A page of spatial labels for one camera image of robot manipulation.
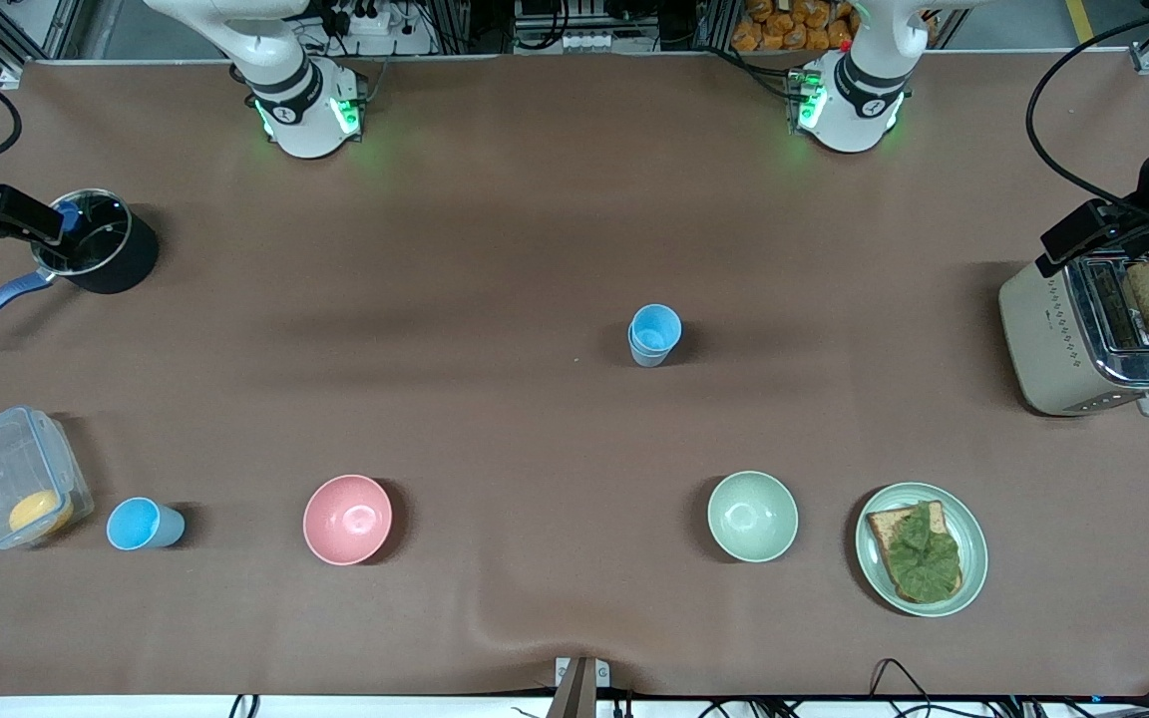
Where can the glass lid with blue knob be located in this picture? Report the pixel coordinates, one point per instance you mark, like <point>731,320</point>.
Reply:
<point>101,237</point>

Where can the beige chrome toaster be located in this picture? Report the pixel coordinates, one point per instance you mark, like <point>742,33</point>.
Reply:
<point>1043,339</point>

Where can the round yellow food piece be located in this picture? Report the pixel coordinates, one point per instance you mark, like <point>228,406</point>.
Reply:
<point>39,512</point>

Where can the pale green plate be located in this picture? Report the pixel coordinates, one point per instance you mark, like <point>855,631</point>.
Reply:
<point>973,543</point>

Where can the green lettuce leaf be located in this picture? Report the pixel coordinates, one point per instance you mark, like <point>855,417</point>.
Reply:
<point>924,553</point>

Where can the brown bread slice under lettuce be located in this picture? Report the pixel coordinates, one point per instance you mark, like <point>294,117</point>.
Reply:
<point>884,527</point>

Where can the brown table cover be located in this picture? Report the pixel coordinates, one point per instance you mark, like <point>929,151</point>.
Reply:
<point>435,249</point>

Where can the orange snack bag pile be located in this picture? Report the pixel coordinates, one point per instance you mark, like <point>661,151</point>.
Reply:
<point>794,25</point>

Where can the pink bowl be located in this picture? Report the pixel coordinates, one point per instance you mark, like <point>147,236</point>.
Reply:
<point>347,519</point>

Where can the pale green bowl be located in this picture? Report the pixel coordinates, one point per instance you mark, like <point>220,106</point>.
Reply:
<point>752,517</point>

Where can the white power strip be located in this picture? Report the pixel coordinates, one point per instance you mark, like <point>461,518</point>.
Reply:
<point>586,41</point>

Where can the metal table edge bracket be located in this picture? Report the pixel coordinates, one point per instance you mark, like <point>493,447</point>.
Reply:
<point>579,688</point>

